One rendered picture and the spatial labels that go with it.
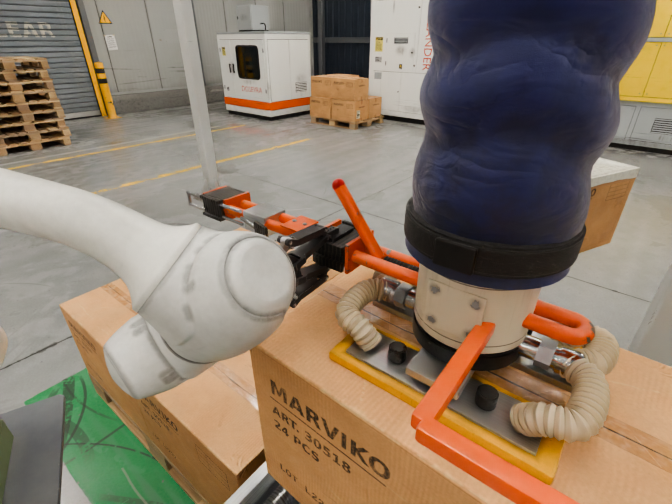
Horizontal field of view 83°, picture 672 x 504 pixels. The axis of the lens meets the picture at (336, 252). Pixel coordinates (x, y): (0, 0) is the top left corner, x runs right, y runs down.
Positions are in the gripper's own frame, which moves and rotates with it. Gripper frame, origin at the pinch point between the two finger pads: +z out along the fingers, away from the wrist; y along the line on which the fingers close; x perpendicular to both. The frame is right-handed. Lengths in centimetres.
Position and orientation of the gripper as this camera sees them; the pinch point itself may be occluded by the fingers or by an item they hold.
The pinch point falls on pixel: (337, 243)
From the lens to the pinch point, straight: 72.2
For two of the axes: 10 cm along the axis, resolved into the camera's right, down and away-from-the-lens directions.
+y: 0.0, 8.7, 4.9
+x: 7.8, 3.0, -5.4
